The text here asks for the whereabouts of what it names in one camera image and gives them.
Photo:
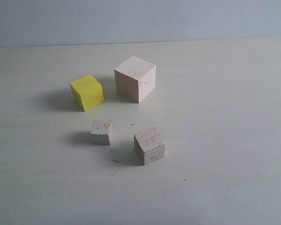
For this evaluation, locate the medium grained wooden cube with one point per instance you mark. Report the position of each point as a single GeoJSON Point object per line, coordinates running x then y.
{"type": "Point", "coordinates": [150, 145]}

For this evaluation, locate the large pale wooden cube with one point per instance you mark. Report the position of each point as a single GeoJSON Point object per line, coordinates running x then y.
{"type": "Point", "coordinates": [135, 78]}

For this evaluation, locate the yellow cube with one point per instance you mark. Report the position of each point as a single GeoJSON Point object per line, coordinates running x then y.
{"type": "Point", "coordinates": [87, 91]}

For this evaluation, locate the smallest pale wooden cube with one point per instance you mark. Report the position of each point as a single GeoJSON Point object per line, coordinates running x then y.
{"type": "Point", "coordinates": [101, 132]}

